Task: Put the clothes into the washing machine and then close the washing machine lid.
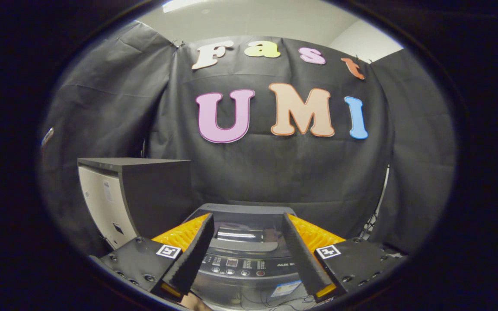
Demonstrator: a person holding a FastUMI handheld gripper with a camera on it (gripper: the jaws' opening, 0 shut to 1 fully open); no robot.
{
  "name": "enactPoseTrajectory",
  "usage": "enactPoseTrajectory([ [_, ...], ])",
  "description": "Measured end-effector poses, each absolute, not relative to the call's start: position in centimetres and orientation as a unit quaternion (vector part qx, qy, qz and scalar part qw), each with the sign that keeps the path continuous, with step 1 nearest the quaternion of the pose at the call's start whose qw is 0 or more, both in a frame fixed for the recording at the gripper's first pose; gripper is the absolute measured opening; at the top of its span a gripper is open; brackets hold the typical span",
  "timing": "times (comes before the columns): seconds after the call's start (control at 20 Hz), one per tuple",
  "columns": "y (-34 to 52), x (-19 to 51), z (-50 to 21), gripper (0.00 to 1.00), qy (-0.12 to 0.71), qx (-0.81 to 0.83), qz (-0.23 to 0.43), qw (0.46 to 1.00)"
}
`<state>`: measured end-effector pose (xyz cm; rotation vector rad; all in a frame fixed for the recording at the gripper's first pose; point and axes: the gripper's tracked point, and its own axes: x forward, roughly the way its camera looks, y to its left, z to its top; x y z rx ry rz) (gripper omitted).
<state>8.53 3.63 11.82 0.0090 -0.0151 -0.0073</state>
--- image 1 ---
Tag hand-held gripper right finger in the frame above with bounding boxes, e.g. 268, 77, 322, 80
281, 213, 405, 303

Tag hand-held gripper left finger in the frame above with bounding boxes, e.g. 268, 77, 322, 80
89, 213, 215, 303

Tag grey washing machine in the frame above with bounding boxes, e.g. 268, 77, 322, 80
184, 203, 319, 309

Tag dark washing machine lid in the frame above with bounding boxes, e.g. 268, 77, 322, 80
186, 204, 297, 253

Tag beige and black cabinet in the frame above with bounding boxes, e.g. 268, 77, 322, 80
77, 157, 193, 251

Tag black backdrop cloth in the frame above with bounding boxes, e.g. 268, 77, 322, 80
41, 21, 456, 255

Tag thin light stand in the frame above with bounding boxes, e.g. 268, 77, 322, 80
359, 166, 390, 240

